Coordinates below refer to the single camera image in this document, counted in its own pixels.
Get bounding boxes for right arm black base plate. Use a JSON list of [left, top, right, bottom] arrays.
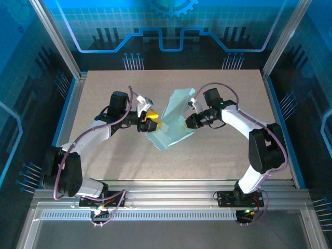
[[217, 190, 265, 208]]

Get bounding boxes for aluminium frame cross rail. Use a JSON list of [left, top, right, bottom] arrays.
[[31, 180, 313, 208]]

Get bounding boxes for aluminium frame post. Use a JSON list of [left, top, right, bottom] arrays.
[[261, 0, 313, 78], [29, 0, 88, 80]]

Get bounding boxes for black controller board with LEDs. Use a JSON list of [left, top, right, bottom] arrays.
[[234, 207, 260, 226], [90, 206, 111, 228]]

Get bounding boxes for aluminium frame side rail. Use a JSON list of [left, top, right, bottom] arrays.
[[43, 74, 88, 189], [261, 72, 307, 189]]

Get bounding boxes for slotted grey cable duct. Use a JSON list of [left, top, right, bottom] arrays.
[[40, 210, 243, 220]]

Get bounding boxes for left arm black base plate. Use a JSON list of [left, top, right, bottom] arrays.
[[79, 190, 127, 208]]

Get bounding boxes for light teal paper box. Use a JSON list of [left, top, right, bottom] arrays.
[[144, 88, 197, 151]]

